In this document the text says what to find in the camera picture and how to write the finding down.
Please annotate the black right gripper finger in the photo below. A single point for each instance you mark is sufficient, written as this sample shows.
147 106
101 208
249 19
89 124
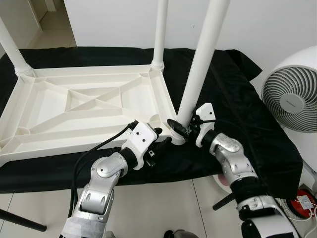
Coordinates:
178 127

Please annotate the white plastic table leg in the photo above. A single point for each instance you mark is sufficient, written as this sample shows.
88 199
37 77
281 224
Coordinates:
203 54
12 49
160 29

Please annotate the white plastic table top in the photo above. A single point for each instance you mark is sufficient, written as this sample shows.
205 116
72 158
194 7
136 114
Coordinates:
49 109

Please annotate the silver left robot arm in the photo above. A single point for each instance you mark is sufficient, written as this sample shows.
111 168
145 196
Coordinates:
99 193

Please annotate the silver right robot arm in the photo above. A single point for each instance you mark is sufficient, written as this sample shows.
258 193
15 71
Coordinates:
233 158

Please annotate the pink cloth bundle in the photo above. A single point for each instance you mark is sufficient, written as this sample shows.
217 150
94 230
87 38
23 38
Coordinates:
223 183

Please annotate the black tablecloth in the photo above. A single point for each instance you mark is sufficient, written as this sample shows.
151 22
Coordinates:
257 134

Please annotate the black metal table leg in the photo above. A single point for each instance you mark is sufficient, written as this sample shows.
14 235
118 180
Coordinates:
224 202
25 220

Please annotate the grey right robot foot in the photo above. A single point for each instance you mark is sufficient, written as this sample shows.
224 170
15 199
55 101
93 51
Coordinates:
176 234

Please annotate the white round fan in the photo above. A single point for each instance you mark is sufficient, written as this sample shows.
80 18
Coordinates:
290 99

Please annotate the red object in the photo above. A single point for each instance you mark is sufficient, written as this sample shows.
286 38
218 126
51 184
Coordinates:
302 207

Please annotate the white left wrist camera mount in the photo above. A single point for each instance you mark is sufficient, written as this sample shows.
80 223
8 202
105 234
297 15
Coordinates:
141 136

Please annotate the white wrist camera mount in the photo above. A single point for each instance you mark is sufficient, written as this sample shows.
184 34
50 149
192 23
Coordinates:
141 136
205 111

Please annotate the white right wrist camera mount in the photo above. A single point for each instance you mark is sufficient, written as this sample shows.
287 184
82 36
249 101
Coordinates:
205 111

